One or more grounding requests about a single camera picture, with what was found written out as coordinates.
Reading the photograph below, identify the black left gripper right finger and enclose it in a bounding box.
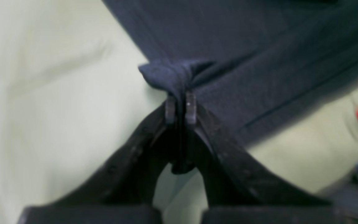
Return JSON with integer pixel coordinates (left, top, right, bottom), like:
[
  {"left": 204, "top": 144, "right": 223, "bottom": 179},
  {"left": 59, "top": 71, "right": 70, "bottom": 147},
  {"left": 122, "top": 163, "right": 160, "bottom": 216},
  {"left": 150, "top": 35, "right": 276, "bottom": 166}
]
[{"left": 185, "top": 92, "right": 334, "bottom": 224}]

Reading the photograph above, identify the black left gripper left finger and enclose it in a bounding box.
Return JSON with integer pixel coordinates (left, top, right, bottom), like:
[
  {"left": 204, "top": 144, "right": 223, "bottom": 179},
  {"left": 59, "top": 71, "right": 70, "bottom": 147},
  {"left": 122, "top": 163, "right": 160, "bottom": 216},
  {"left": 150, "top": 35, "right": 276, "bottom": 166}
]
[{"left": 18, "top": 96, "right": 176, "bottom": 224}]

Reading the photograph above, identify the light green table cloth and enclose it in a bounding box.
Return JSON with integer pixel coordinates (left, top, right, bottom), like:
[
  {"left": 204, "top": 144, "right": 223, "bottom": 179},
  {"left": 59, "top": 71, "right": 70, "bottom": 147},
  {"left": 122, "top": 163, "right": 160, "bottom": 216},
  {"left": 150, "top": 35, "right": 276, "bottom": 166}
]
[{"left": 0, "top": 0, "right": 358, "bottom": 224}]

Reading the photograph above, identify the dark navy T-shirt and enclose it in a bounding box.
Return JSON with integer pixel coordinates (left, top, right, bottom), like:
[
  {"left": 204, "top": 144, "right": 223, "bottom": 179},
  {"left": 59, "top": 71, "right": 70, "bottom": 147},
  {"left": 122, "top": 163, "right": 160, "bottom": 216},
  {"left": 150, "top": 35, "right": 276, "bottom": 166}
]
[{"left": 102, "top": 0, "right": 358, "bottom": 175}]

